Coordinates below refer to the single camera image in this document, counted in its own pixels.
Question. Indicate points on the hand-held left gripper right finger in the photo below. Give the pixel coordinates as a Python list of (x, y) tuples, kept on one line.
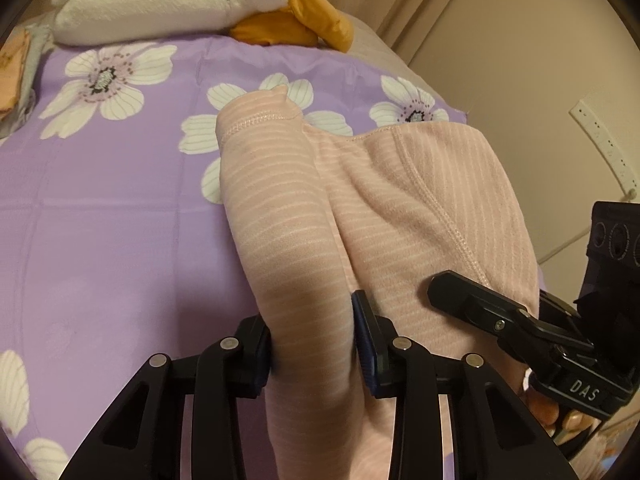
[(362, 345)]

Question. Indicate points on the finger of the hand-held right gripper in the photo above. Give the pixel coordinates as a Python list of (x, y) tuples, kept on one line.
[(560, 304), (480, 305)]

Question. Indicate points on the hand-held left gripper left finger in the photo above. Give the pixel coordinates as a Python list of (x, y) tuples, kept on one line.
[(261, 360)]

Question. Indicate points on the pink striped small garment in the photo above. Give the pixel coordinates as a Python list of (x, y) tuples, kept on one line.
[(300, 235)]

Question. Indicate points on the person's right hand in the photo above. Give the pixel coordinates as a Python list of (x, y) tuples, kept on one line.
[(542, 407)]

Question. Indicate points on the white power strip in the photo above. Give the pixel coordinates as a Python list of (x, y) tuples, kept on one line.
[(602, 140)]

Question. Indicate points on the purple floral bedsheet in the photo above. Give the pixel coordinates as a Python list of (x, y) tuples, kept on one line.
[(100, 235)]

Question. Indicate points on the beige mattress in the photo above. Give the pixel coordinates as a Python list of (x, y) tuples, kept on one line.
[(372, 40)]

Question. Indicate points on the beige curtain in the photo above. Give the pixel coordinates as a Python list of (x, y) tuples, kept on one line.
[(400, 0)]

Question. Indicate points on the folded grey cloth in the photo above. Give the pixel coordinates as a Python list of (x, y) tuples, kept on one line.
[(35, 70)]

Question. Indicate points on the folded orange cloth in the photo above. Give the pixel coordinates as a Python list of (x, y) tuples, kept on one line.
[(11, 75)]

